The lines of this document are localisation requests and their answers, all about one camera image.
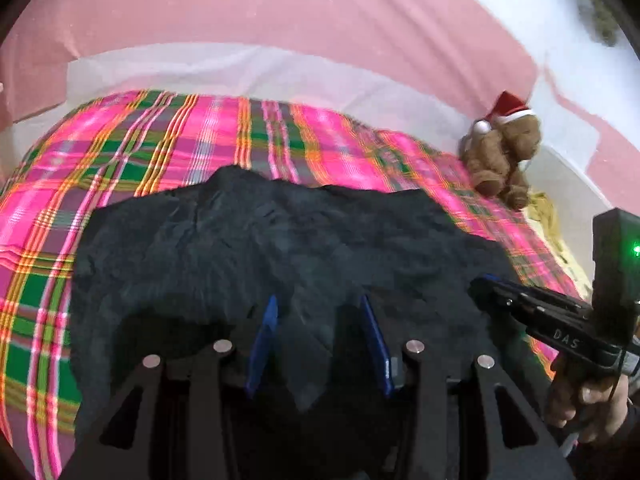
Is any person's right hand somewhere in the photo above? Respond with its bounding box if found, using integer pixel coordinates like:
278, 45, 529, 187
544, 359, 632, 444

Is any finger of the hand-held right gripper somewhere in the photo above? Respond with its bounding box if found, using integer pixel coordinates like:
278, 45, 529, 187
481, 273, 596, 318
468, 279, 551, 333

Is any pink green plaid blanket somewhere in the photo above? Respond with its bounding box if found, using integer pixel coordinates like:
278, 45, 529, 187
0, 89, 587, 480

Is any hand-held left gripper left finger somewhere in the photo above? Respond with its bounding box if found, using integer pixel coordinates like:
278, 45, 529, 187
60, 294, 279, 480

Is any brown teddy bear santa hat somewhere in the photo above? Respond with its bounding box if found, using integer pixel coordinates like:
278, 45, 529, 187
459, 91, 544, 211

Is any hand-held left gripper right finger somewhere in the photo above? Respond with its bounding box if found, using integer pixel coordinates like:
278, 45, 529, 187
357, 293, 576, 480

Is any black puffer jacket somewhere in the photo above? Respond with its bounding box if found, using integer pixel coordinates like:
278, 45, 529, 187
70, 164, 532, 480

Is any yellow cloth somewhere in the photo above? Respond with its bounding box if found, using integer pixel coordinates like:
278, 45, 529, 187
526, 187, 587, 288

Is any white board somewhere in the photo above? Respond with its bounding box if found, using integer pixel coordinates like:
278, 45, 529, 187
527, 144, 617, 261

